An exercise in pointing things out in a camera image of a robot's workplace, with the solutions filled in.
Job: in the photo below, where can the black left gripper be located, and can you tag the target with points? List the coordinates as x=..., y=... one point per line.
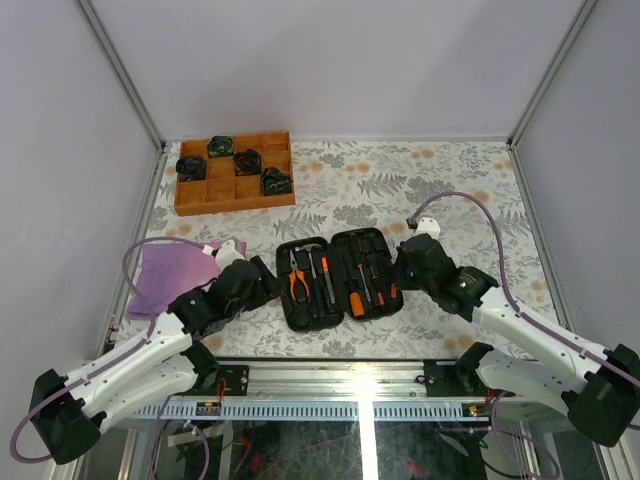
x=269, y=288

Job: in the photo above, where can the black plastic tool case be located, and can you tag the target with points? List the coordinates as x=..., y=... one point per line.
x=317, y=313

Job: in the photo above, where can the black rolled tape right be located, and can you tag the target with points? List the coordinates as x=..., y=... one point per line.
x=274, y=182

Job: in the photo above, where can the thin orange precision screwdriver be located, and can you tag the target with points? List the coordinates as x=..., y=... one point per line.
x=387, y=280

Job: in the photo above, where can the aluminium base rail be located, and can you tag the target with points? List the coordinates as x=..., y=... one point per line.
x=282, y=390

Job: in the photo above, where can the large orange black screwdriver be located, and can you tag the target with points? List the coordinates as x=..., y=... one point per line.
x=356, y=252

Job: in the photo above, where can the floral patterned table mat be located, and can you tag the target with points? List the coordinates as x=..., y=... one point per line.
x=469, y=188

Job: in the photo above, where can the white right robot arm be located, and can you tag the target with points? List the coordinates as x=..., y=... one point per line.
x=596, y=388

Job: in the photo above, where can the black rolled tape middle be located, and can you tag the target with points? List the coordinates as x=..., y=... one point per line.
x=247, y=162

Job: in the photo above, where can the black handled steel hammer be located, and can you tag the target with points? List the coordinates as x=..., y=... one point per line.
x=308, y=248

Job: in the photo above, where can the black rolled tape left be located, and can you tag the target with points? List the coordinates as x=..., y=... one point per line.
x=191, y=168

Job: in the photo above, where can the orange ribbed bit driver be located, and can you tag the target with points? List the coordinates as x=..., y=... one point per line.
x=357, y=306

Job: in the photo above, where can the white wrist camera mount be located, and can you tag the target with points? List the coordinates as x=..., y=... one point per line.
x=226, y=253
x=424, y=225

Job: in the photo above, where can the purple folded cloth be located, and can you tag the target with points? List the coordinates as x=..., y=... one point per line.
x=171, y=269

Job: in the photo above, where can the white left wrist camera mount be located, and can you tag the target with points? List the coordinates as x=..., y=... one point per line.
x=226, y=253

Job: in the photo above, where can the black rolled tape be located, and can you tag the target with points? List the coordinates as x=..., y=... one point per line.
x=191, y=168
x=274, y=182
x=247, y=162
x=221, y=146

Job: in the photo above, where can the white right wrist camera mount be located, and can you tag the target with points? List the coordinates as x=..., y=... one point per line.
x=424, y=225

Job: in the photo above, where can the small orange black screwdriver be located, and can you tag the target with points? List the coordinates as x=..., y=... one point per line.
x=376, y=282

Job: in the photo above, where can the black rolled tape top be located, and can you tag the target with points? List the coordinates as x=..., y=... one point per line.
x=221, y=146

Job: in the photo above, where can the orange handled utility knife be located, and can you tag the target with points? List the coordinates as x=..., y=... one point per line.
x=328, y=281

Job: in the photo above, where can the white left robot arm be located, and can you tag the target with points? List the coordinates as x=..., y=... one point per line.
x=73, y=411

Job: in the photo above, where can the orange handled pliers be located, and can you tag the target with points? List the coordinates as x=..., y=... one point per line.
x=298, y=287

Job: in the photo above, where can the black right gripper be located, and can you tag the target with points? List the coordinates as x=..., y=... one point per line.
x=402, y=283

